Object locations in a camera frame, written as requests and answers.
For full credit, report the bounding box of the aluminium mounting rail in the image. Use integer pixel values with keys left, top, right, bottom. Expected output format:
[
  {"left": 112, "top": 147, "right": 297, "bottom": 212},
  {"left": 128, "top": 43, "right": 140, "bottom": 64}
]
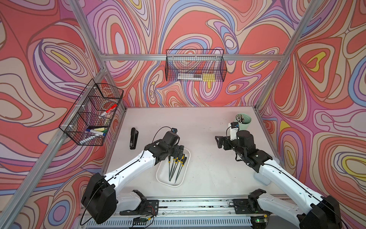
[{"left": 74, "top": 196, "right": 318, "bottom": 229}]

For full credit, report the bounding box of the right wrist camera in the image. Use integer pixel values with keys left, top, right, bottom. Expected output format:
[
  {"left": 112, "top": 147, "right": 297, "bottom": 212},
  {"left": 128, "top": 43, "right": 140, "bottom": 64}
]
[{"left": 228, "top": 122, "right": 239, "bottom": 141}]

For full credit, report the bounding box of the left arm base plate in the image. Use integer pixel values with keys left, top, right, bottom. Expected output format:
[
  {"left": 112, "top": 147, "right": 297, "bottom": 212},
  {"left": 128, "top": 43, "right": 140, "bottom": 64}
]
[{"left": 118, "top": 189, "right": 160, "bottom": 216}]

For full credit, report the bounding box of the black stapler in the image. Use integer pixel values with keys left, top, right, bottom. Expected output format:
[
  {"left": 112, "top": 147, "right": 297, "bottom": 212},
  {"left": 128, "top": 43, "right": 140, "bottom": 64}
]
[{"left": 130, "top": 127, "right": 139, "bottom": 150}]

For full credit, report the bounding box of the back black wire basket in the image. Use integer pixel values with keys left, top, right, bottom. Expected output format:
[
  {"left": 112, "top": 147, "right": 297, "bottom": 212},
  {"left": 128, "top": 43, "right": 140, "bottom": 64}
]
[{"left": 165, "top": 48, "right": 227, "bottom": 82}]

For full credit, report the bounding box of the green pen cup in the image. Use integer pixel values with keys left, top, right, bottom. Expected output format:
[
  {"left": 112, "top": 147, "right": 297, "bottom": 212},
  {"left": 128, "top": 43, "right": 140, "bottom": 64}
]
[{"left": 235, "top": 113, "right": 252, "bottom": 130}]

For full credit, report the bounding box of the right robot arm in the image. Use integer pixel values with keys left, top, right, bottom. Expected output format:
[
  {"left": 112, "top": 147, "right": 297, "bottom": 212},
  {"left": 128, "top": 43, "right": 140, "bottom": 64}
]
[{"left": 215, "top": 130, "right": 343, "bottom": 229}]

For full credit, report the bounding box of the white plastic storage tray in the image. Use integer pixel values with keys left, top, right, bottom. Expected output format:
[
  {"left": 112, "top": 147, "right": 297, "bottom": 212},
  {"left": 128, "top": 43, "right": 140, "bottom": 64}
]
[{"left": 155, "top": 148, "right": 192, "bottom": 188}]

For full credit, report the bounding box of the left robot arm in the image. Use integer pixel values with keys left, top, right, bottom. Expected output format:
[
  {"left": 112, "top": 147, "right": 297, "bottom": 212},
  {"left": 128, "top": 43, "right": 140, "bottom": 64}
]
[{"left": 81, "top": 128, "right": 184, "bottom": 224}]

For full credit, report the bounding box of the black wire basket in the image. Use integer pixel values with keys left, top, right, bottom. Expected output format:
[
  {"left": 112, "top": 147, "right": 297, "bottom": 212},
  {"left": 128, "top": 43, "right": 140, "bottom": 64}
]
[
  {"left": 59, "top": 79, "right": 124, "bottom": 146},
  {"left": 165, "top": 48, "right": 227, "bottom": 82}
]

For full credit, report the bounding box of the blue marker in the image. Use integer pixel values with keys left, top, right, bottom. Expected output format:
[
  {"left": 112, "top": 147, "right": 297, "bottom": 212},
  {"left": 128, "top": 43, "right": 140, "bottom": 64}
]
[{"left": 86, "top": 129, "right": 106, "bottom": 136}]

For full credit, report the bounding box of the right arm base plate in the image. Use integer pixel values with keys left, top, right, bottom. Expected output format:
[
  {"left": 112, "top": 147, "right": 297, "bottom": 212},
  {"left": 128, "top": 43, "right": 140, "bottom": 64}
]
[{"left": 229, "top": 189, "right": 272, "bottom": 215}]

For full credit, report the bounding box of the yellow item in basket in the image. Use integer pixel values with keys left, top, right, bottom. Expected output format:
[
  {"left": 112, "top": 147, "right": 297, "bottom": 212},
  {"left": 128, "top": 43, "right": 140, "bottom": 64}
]
[{"left": 202, "top": 73, "right": 216, "bottom": 82}]

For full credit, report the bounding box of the left black wire basket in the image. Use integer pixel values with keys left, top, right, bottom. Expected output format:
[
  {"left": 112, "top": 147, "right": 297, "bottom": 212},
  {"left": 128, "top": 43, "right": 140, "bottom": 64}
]
[{"left": 59, "top": 79, "right": 124, "bottom": 146}]

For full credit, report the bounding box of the red marker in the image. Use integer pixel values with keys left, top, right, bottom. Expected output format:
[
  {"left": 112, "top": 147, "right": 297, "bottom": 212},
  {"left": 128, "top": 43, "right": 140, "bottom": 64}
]
[{"left": 101, "top": 104, "right": 117, "bottom": 117}]

